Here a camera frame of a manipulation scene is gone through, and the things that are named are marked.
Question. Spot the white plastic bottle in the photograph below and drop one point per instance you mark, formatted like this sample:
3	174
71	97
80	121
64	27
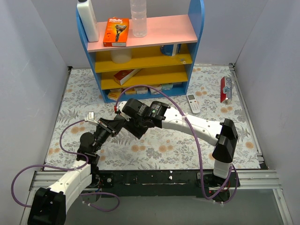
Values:
87	16

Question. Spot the white remote control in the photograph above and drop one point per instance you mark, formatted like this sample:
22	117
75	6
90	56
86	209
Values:
194	106

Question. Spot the blue wooden shelf unit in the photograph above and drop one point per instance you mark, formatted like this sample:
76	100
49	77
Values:
156	68

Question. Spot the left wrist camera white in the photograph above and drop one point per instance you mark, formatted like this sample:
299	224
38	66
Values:
91	118

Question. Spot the white sponge pack tilted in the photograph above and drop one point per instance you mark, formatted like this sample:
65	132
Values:
156	87

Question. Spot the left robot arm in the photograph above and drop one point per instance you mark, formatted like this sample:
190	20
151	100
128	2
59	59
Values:
50	205

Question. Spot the blue and white can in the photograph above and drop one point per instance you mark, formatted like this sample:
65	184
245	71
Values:
170	50

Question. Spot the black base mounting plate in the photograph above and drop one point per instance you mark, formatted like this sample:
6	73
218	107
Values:
128	183

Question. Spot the aluminium rail frame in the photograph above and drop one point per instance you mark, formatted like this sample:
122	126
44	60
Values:
240	179

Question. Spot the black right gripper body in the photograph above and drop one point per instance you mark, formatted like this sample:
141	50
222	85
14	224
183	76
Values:
138	127

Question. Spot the yellow Kamenoko sponge pack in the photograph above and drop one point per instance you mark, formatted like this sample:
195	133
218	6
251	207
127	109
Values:
114	95

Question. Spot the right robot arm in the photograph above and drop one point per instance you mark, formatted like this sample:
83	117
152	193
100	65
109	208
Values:
222	135

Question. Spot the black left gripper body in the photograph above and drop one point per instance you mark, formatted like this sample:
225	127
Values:
106	126

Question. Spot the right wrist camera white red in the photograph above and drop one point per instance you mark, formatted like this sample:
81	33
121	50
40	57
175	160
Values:
119	109

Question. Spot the orange Gillette razor box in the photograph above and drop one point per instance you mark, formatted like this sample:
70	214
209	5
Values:
116	32

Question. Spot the red and white long box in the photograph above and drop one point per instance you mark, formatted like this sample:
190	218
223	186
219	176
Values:
123	76

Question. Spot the mint green sponge pack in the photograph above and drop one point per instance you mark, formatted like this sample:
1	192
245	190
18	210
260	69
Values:
166	86

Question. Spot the small clear wrapped item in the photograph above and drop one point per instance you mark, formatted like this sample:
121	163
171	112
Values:
183	61

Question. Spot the clear plastic water bottle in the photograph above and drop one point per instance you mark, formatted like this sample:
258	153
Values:
139	17

